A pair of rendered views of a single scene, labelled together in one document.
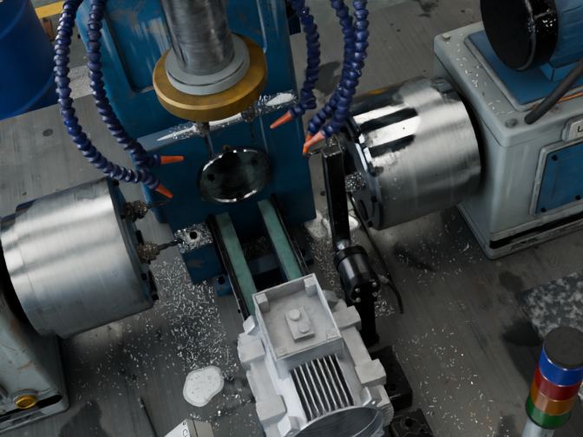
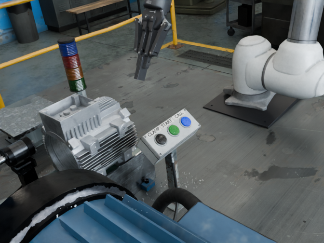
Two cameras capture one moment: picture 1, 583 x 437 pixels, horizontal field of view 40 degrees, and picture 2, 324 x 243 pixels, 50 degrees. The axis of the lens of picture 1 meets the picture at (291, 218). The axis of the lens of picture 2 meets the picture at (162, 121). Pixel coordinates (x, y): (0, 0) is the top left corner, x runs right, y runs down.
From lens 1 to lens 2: 1.34 m
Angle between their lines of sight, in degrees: 84
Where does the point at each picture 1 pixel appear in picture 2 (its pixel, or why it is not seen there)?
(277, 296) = (55, 125)
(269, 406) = (117, 122)
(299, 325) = (73, 107)
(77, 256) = not seen: hidden behind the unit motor
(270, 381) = (103, 131)
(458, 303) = (11, 181)
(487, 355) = (41, 163)
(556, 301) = (16, 127)
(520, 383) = not seen: hidden behind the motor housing
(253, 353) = (90, 137)
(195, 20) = not seen: outside the picture
